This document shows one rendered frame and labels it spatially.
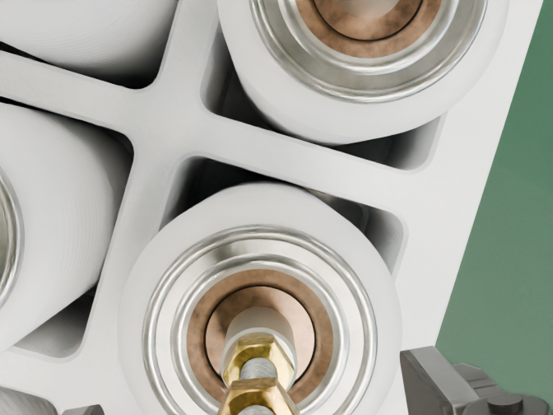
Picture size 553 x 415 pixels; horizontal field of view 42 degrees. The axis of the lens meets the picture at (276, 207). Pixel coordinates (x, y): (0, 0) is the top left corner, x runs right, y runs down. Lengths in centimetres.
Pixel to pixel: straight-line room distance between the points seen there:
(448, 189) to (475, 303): 21
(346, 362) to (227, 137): 11
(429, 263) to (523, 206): 21
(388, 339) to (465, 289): 27
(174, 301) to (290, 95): 8
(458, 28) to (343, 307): 9
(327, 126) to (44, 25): 10
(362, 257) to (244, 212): 4
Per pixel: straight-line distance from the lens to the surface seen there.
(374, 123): 24
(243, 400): 16
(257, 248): 23
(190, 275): 23
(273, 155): 30
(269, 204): 23
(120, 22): 28
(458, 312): 51
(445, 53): 24
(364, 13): 23
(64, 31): 26
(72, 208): 26
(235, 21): 24
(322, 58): 23
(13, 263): 24
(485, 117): 32
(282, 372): 20
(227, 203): 24
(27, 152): 25
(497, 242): 51
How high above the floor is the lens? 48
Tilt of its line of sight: 86 degrees down
